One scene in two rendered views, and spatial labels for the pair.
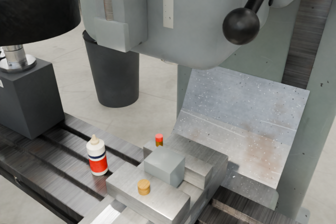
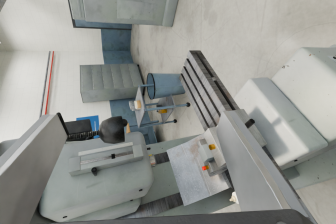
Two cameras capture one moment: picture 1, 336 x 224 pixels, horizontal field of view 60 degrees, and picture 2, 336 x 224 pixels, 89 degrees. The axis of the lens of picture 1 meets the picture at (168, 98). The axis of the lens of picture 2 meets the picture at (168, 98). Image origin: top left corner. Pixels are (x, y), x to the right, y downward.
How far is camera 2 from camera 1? 0.53 m
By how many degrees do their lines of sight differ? 63
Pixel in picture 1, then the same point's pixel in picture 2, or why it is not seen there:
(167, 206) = (208, 134)
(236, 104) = (188, 170)
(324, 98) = (166, 145)
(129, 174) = (217, 158)
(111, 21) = (132, 150)
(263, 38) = (156, 176)
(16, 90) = not seen: outside the picture
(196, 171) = (200, 143)
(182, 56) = (139, 137)
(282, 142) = (188, 145)
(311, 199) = not seen: hidden behind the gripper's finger
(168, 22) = (131, 143)
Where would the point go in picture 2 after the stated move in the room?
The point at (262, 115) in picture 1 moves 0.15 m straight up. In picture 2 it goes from (184, 158) to (161, 164)
